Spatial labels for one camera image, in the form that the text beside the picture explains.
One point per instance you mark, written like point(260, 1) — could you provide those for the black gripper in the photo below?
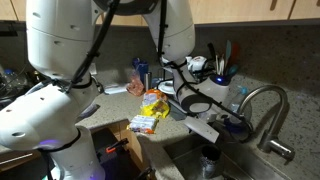
point(221, 137)

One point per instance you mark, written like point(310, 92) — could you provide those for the black flask with label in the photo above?
point(210, 165)

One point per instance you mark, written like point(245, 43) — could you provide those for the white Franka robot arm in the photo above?
point(56, 33)

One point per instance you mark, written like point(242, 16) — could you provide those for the stainless steel sink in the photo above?
point(253, 165)

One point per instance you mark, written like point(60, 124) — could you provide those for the black robot mounting stand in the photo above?
point(116, 166)

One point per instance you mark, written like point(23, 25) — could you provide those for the blue dish soap bottle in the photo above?
point(240, 100)

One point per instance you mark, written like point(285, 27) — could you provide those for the curved metal faucet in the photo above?
point(270, 143)

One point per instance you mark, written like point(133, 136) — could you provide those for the yellow orange snack bag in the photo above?
point(155, 105)

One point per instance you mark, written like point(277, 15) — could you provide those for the small yellow white packet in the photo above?
point(143, 124)

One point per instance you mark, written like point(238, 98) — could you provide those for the white bowl with sauce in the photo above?
point(166, 88)

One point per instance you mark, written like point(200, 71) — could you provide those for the wooden lower cabinet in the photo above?
point(131, 140)

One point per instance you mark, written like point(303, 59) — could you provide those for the white mug on rack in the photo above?
point(198, 63)

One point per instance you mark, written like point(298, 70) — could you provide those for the stainless steel tumbler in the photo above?
point(148, 81)

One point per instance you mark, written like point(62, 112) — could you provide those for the orange black clamp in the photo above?
point(116, 146)

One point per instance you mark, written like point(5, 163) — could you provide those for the black cooking utensil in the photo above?
point(212, 51)

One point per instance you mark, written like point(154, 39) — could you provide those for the pink plastic bag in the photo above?
point(136, 86)

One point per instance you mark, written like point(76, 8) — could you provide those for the red spatula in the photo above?
point(236, 53)

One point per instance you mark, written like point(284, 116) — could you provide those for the teal spatula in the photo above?
point(228, 51)

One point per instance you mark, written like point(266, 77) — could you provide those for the white flat tray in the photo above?
point(115, 89)

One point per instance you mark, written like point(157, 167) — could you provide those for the wooden upper cabinets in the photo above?
point(250, 10)

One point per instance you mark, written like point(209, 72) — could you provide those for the black countertop appliance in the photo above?
point(13, 93)

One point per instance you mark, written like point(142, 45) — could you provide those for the white wall outlet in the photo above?
point(94, 69)

